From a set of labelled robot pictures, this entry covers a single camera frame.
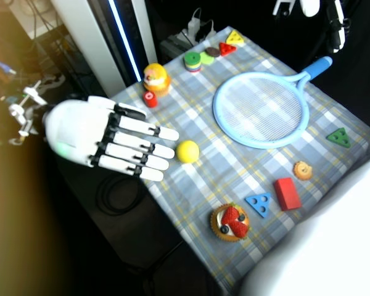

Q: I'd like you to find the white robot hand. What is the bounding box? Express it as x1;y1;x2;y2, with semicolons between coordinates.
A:
271;0;349;54
44;95;180;183

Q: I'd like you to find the light blue toy racket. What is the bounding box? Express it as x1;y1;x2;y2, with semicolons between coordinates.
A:
212;55;333;150

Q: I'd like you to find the yellow ball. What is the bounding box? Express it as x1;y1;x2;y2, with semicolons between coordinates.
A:
176;140;200;164

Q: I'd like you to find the yellow triangle block with holes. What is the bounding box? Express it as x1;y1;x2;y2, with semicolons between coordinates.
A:
226;30;246;47

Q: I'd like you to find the red toy roll cake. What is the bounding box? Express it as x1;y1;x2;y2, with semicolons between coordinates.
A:
142;90;158;109

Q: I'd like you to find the white column with blue light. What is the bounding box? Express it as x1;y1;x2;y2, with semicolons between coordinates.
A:
51;0;158;98

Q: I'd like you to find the red triangle block with holes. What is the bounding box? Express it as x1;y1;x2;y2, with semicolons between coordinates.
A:
218;42;237;57

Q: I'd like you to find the yellow fruit toy cupcake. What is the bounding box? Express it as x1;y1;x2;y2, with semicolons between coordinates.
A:
142;62;173;98

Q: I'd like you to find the light green toy cookie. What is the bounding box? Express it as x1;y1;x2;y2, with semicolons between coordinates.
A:
199;51;216;65

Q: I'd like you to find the white power adapter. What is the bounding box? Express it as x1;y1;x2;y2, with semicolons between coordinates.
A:
187;7;217;43

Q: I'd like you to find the black power strip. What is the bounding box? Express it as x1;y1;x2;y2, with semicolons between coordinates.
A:
159;34;194;59

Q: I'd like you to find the green triangle block with holes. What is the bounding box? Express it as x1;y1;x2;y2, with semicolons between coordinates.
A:
326;127;352;149

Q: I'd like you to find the plaid tablecloth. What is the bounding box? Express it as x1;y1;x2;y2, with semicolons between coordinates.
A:
110;26;370;296

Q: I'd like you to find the tan toy biscuit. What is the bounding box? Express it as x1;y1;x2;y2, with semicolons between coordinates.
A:
292;161;313;181

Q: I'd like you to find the toy strawberry tart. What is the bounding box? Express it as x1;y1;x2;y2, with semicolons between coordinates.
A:
210;202;250;243

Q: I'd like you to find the red rectangular block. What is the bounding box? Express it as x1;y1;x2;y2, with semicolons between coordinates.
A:
273;177;302;212

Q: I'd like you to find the blue triangle block with holes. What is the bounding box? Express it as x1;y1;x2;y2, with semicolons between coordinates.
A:
245;192;273;218

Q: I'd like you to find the white robot body shell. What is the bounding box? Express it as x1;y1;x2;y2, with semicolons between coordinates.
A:
239;160;370;296

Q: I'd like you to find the black coiled cable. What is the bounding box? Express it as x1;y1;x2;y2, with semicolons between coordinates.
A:
94;176;149;216

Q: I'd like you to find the green and blue cable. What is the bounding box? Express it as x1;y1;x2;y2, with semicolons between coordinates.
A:
0;55;18;76

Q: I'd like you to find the green topped ring stack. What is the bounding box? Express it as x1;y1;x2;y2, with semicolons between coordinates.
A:
183;51;202;73

